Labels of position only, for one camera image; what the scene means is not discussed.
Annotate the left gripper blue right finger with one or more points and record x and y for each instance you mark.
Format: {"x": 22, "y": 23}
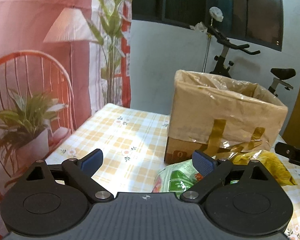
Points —
{"x": 214, "y": 172}

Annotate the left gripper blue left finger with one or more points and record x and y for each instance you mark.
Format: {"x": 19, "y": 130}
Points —
{"x": 78, "y": 174}

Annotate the yellow snack bag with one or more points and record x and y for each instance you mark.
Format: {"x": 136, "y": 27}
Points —
{"x": 270, "y": 161}

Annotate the green snack bag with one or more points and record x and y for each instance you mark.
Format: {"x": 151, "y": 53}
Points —
{"x": 176, "y": 178}

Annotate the cardboard box with plastic liner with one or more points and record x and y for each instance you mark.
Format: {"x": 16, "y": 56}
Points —
{"x": 218, "y": 114}

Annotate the checkered yellow tablecloth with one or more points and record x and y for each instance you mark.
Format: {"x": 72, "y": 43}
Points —
{"x": 133, "y": 144}

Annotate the printed pink backdrop curtain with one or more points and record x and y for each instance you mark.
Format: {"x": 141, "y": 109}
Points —
{"x": 60, "y": 62}

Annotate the white crumpled bag on pole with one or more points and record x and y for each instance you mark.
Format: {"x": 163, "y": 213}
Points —
{"x": 216, "y": 14}

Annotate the dark window with frame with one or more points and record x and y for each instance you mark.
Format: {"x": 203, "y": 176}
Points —
{"x": 256, "y": 21}

